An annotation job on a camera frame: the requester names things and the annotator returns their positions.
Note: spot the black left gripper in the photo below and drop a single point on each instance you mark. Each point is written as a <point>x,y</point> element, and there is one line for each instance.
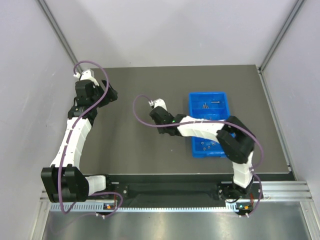
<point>107,94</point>

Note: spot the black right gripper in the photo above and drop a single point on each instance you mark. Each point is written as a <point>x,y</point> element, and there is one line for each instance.
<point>157,114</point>

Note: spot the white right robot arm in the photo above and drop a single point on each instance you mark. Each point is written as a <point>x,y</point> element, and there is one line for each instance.
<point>232,136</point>

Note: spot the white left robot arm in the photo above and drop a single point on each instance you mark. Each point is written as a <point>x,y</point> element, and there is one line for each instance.
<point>63,180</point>

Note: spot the blue compartment tray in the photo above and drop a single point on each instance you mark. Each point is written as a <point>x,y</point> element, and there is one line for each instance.
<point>219,111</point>

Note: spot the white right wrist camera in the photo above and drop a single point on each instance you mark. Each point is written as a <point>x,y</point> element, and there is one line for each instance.
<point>157,103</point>

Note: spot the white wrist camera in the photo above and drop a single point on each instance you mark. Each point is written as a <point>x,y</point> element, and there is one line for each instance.
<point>157,103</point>
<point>86,75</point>

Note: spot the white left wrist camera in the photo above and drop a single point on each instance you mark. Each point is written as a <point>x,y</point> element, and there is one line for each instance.
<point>86,75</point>

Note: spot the left aluminium frame post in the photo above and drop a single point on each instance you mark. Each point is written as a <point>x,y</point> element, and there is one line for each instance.
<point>57,30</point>

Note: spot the aluminium frame post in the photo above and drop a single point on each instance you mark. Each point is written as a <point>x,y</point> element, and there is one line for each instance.
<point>57,30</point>
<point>293,13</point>

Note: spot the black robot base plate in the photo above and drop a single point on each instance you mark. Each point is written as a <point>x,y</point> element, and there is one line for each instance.
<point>213,190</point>

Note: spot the grey slotted cable duct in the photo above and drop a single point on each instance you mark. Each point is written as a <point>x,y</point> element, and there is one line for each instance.
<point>109,206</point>

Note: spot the aluminium front rail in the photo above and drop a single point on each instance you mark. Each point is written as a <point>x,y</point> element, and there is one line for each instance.
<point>286,191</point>

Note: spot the right aluminium frame post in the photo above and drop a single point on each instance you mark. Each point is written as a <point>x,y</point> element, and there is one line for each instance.
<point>293,13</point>

